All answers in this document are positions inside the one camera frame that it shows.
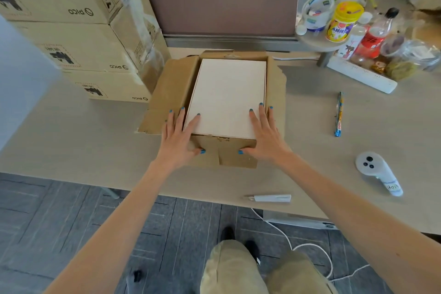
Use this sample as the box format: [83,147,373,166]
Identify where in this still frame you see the white handheld controller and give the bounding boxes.
[355,151,404,197]

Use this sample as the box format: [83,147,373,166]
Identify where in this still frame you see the black striped shoe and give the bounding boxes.
[243,240,261,267]
[220,226,236,243]

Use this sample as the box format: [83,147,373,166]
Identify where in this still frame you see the white floor cable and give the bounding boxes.
[249,208,371,283]

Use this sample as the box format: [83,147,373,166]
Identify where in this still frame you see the white power strip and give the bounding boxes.
[326,56,398,95]

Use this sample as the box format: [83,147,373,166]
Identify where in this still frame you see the person's right hand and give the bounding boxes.
[238,102,294,167]

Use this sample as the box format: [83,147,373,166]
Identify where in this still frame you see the mauve desk divider panel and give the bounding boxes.
[141,0,300,52]

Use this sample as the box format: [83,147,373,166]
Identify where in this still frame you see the yellow lid jar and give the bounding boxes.
[325,1,365,43]

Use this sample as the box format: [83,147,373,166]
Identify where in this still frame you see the clear bag of snacks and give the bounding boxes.
[384,39,441,81]

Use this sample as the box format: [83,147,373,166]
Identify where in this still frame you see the person's left hand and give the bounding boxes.
[155,107,207,171]

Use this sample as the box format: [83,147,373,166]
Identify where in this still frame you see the person's left forearm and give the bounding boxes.
[43,161,180,294]

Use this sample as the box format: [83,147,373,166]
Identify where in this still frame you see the person's right forearm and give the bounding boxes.
[275,153,441,294]

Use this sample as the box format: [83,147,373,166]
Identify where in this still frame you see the blue yellow candy stick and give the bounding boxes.
[334,92,345,138]

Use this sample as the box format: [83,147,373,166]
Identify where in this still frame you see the small white printed bottle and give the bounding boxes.
[334,11,373,61]

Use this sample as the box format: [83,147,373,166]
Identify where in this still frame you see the round beige shelf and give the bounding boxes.
[297,27,349,68]

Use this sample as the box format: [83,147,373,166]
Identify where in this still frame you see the clear plastic cup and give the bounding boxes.
[380,34,406,57]

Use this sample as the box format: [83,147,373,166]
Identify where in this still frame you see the white desk cable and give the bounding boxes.
[272,56,321,62]

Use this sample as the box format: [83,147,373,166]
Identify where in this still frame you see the red label soda bottle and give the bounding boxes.
[355,7,400,60]

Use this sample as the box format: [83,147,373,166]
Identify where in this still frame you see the white tape roll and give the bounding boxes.
[301,0,335,32]

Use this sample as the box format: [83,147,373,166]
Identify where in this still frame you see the white box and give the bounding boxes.
[184,58,268,141]

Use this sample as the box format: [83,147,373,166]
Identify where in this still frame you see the white utility knife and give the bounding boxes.
[248,194,292,203]

